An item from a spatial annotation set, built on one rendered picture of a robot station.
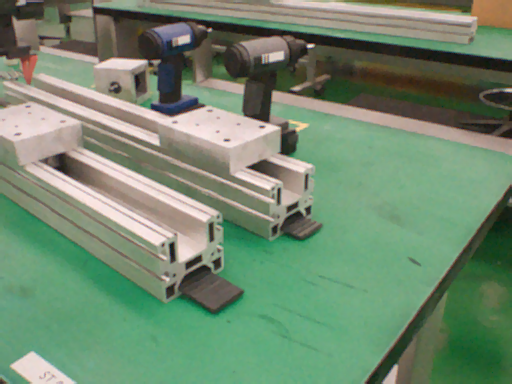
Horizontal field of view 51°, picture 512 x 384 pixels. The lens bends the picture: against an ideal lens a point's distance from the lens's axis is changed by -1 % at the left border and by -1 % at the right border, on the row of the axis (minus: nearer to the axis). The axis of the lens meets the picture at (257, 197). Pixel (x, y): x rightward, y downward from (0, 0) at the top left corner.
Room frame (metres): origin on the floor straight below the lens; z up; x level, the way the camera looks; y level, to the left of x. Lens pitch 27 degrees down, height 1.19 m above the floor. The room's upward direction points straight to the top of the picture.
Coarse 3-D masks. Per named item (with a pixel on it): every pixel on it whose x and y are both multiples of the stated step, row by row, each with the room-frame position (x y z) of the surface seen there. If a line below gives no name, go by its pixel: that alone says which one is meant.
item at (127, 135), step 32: (32, 96) 1.10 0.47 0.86; (64, 96) 1.15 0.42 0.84; (96, 96) 1.08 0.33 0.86; (96, 128) 0.96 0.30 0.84; (128, 128) 0.89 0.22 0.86; (128, 160) 0.88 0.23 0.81; (160, 160) 0.81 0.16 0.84; (192, 160) 0.76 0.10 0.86; (288, 160) 0.75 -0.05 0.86; (192, 192) 0.76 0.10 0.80; (224, 192) 0.71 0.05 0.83; (256, 192) 0.68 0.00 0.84; (288, 192) 0.72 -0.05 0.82; (256, 224) 0.67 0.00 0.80
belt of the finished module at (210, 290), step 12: (192, 276) 0.56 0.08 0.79; (204, 276) 0.56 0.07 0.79; (216, 276) 0.56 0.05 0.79; (180, 288) 0.53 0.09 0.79; (192, 288) 0.53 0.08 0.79; (204, 288) 0.53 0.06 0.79; (216, 288) 0.53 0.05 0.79; (228, 288) 0.53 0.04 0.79; (240, 288) 0.53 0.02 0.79; (204, 300) 0.51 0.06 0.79; (216, 300) 0.51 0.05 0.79; (228, 300) 0.51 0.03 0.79
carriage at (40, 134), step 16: (0, 112) 0.86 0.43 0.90; (16, 112) 0.86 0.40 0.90; (32, 112) 0.86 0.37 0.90; (48, 112) 0.86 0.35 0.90; (0, 128) 0.78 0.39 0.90; (16, 128) 0.78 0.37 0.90; (32, 128) 0.78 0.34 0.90; (48, 128) 0.78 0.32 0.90; (64, 128) 0.79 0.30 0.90; (80, 128) 0.81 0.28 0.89; (0, 144) 0.76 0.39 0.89; (16, 144) 0.73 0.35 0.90; (32, 144) 0.75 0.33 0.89; (48, 144) 0.76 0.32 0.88; (64, 144) 0.78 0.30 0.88; (80, 144) 0.80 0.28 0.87; (16, 160) 0.73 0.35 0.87; (32, 160) 0.74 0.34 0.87; (48, 160) 0.78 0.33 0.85
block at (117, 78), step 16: (112, 64) 1.31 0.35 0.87; (128, 64) 1.31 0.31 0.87; (144, 64) 1.33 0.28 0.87; (96, 80) 1.29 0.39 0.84; (112, 80) 1.27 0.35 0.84; (128, 80) 1.26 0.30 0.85; (144, 80) 1.33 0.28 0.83; (112, 96) 1.28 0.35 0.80; (128, 96) 1.26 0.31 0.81; (144, 96) 1.31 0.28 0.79
